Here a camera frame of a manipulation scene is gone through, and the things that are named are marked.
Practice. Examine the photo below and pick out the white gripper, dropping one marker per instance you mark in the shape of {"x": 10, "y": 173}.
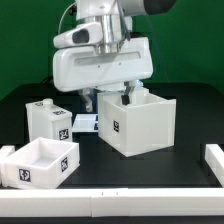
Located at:
{"x": 80, "y": 67}

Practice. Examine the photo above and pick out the white rail block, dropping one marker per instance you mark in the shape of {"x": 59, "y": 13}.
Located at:
{"x": 5, "y": 151}
{"x": 214, "y": 156}

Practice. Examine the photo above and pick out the white drawer with knob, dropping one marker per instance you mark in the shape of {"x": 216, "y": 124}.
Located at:
{"x": 47, "y": 120}

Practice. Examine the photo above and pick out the white marker tag plate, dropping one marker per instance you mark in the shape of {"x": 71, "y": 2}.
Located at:
{"x": 85, "y": 123}

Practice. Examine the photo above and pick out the large white drawer housing box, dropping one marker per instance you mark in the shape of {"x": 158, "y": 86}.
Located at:
{"x": 144, "y": 125}

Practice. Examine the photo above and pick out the white right rail block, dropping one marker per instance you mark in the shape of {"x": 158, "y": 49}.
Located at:
{"x": 214, "y": 156}

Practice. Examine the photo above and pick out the white left rail block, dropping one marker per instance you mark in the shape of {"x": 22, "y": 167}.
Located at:
{"x": 5, "y": 151}

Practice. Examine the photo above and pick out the white drawer tray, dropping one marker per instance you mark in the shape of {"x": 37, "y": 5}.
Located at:
{"x": 41, "y": 164}

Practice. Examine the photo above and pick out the white front rail bar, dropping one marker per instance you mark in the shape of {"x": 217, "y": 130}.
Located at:
{"x": 112, "y": 202}

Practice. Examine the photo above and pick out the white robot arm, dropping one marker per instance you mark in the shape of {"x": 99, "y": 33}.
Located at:
{"x": 100, "y": 51}

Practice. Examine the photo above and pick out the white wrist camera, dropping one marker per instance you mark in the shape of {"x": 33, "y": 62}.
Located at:
{"x": 83, "y": 35}

